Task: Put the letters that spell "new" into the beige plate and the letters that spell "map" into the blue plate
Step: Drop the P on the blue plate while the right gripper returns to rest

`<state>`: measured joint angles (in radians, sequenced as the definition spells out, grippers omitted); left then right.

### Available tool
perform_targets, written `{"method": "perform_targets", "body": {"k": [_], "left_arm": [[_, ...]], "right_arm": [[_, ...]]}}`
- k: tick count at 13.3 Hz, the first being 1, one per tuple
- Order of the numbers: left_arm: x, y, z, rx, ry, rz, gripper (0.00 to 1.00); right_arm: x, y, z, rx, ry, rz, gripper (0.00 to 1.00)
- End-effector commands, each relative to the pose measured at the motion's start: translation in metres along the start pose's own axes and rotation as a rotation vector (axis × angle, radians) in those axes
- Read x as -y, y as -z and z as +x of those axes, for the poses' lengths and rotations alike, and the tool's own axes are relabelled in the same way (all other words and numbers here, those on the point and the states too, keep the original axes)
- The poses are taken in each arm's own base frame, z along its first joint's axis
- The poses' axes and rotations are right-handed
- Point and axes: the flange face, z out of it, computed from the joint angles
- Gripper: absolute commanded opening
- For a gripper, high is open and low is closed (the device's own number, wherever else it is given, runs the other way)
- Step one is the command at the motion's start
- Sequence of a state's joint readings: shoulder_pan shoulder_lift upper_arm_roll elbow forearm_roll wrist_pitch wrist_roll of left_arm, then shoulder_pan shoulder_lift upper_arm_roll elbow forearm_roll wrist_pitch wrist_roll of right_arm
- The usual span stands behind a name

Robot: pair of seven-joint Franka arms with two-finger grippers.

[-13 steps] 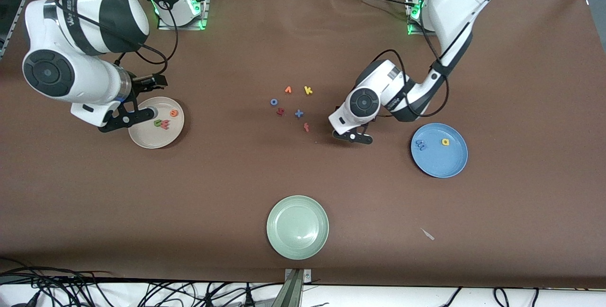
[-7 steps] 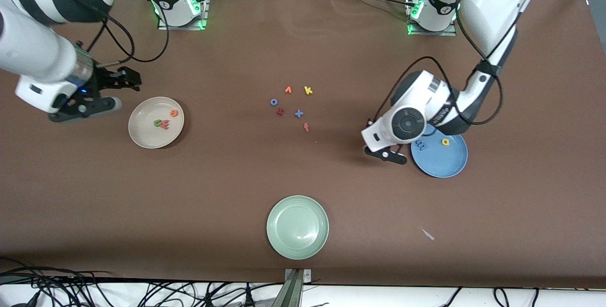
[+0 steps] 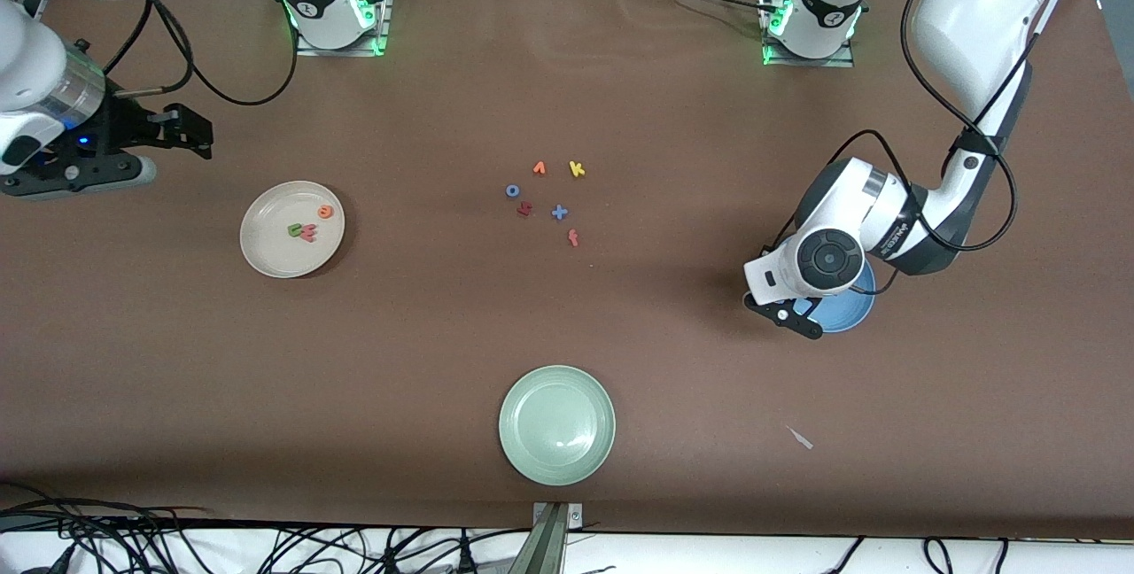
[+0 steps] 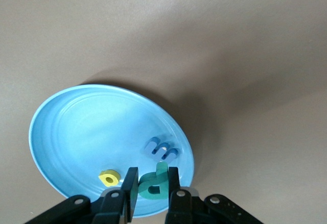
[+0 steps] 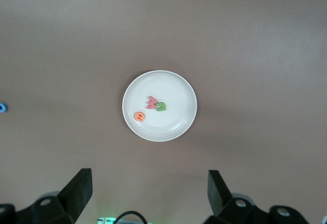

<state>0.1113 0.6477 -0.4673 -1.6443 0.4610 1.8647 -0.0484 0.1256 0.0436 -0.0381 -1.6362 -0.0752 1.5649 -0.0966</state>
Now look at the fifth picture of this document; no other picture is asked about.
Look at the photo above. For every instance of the orange letter e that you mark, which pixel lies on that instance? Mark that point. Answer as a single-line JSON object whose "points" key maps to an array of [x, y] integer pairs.
{"points": [[139, 117]]}

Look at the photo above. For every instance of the beige brown plate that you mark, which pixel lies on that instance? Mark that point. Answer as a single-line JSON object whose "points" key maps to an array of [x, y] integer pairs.
{"points": [[173, 91]]}

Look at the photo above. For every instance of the green letter n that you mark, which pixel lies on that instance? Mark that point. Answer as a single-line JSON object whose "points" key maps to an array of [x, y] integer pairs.
{"points": [[161, 108]]}

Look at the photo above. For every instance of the blue letter o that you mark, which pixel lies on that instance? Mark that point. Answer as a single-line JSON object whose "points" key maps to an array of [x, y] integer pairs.
{"points": [[5, 108]]}

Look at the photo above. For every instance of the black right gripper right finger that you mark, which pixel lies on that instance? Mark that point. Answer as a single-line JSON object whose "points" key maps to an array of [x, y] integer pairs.
{"points": [[222, 206]]}

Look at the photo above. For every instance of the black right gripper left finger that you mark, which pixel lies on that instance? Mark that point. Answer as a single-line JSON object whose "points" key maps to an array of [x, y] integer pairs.
{"points": [[74, 198]]}

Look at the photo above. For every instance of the brown table cover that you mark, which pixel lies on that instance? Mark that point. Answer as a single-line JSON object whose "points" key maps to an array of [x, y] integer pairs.
{"points": [[76, 55]]}

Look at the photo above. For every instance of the red letter w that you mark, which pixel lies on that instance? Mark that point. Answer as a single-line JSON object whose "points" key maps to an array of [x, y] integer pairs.
{"points": [[151, 102]]}

